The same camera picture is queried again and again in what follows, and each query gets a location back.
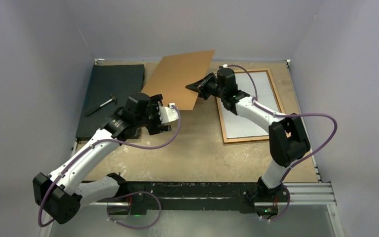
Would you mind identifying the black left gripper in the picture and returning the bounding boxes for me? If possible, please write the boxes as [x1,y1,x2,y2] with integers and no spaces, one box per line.
[135,95,171,134]

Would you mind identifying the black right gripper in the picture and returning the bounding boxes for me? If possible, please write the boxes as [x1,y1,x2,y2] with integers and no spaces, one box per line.
[186,72,226,101]

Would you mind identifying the brown frame backing board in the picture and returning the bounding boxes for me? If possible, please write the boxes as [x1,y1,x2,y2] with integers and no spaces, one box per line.
[142,50,215,111]

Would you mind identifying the plant window photo print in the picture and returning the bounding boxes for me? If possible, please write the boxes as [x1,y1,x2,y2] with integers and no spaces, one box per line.
[224,72,280,140]

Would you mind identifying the light wooden picture frame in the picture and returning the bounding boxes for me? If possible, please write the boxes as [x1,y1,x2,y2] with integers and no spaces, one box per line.
[215,69,286,145]

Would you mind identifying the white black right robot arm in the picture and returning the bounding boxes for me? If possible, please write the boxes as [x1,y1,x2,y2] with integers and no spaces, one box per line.
[186,65,310,201]

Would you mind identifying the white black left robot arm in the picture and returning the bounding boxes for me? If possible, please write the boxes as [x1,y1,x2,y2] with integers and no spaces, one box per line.
[33,92,181,227]

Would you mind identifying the dark blue electronics box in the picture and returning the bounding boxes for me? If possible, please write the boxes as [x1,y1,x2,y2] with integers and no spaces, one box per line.
[76,64,145,142]

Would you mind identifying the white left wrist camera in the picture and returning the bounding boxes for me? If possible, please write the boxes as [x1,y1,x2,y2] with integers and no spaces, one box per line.
[158,103,180,124]

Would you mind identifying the aluminium rail base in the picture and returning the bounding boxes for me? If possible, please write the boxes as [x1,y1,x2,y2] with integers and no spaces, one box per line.
[33,173,344,237]

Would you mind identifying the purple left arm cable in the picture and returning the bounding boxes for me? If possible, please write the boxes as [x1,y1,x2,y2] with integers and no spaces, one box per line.
[38,104,182,229]

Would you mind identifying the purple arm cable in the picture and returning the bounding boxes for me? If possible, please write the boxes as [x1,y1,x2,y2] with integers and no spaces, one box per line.
[38,104,182,229]
[223,64,338,223]

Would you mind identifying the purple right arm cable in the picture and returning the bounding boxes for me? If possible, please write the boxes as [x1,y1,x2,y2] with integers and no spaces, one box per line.
[223,64,338,223]

